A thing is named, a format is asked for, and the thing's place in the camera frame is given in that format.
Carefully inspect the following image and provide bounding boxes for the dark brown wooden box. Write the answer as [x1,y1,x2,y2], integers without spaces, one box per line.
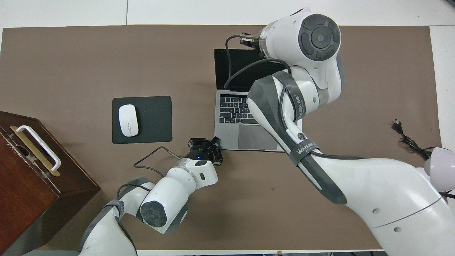
[0,111,101,255]

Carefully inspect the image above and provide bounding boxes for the brass handle plate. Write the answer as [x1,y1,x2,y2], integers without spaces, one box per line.
[10,125,61,177]

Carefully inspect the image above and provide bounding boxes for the brown table mat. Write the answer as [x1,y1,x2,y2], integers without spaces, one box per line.
[0,25,442,251]

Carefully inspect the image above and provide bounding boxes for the silver laptop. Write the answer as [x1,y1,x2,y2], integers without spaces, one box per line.
[214,48,303,152]

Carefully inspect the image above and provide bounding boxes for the white desk lamp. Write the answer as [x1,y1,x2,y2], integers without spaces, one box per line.
[423,147,455,199]

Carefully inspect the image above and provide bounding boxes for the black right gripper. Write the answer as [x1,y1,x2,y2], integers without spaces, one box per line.
[240,33,262,49]

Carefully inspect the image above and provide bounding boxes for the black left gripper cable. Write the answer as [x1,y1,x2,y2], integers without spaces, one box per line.
[116,146,185,256]

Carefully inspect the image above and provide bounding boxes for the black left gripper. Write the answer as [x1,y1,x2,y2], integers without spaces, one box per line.
[187,136,224,166]

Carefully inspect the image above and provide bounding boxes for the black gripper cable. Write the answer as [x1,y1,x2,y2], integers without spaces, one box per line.
[116,146,185,256]
[224,34,292,89]

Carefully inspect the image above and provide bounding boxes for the white computer mouse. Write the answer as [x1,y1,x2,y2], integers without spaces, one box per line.
[118,104,139,137]

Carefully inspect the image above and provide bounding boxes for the white box handle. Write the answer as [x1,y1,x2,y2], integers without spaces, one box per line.
[16,125,61,172]

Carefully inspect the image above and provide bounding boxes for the black mouse pad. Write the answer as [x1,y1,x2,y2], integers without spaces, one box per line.
[112,96,173,144]

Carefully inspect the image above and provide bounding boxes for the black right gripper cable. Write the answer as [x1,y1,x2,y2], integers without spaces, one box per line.
[224,34,292,89]

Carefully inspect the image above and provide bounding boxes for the black lamp power cable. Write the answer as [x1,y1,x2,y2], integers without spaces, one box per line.
[392,120,438,160]

